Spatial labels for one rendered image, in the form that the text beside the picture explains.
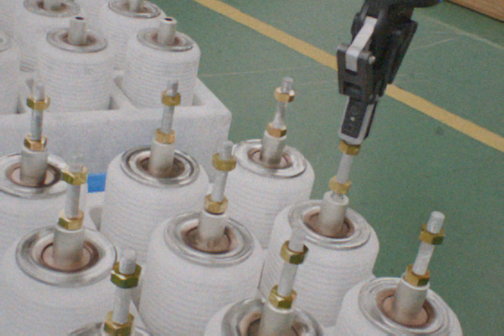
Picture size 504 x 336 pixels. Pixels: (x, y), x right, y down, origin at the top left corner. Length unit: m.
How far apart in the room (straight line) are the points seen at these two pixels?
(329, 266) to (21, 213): 0.26
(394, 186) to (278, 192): 0.62
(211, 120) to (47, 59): 0.22
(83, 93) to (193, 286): 0.42
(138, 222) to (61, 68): 0.31
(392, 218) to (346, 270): 0.59
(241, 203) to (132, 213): 0.11
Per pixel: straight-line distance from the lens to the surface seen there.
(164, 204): 0.72
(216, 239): 0.65
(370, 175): 1.38
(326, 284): 0.70
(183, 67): 1.03
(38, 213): 0.68
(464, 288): 1.17
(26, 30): 1.10
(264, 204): 0.77
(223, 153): 0.62
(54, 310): 0.60
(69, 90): 0.99
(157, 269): 0.65
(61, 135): 0.98
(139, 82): 1.04
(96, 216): 0.82
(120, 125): 1.00
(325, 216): 0.70
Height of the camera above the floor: 0.62
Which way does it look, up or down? 26 degrees down
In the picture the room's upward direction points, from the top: 12 degrees clockwise
